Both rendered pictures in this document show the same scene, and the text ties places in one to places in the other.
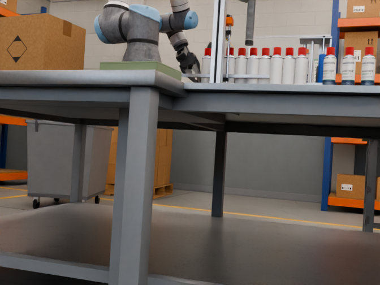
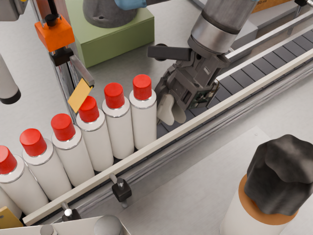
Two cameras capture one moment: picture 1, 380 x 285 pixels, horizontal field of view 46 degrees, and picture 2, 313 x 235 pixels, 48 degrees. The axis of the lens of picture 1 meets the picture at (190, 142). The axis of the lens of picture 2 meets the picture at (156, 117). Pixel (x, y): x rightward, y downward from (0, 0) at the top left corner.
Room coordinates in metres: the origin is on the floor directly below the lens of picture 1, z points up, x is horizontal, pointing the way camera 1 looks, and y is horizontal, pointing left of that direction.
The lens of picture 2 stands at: (2.28, -0.36, 1.54)
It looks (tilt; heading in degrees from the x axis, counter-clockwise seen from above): 54 degrees down; 129
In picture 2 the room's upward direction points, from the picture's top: straight up
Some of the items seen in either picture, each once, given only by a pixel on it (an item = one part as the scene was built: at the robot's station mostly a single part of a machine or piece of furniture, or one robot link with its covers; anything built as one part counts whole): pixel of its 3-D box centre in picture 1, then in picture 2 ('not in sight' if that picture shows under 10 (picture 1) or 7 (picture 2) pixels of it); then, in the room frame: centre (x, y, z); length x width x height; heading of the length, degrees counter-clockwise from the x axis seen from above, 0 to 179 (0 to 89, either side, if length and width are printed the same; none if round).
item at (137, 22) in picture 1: (142, 24); not in sight; (1.67, 0.20, 1.09); 0.13 x 0.12 x 0.14; 60
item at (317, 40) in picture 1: (315, 40); not in sight; (1.96, -0.53, 1.14); 0.14 x 0.11 x 0.01; 73
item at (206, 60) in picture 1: (207, 71); (143, 115); (2.01, -0.06, 0.98); 0.05 x 0.05 x 0.20
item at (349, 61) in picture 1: (348, 72); not in sight; (1.83, -0.63, 0.98); 0.05 x 0.05 x 0.20
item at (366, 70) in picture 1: (368, 72); not in sight; (1.81, -0.70, 0.98); 0.05 x 0.05 x 0.20
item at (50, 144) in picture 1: (70, 156); not in sight; (4.31, 1.14, 0.48); 0.89 x 0.63 x 0.96; 178
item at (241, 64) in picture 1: (240, 71); (73, 153); (1.96, -0.20, 0.98); 0.05 x 0.05 x 0.20
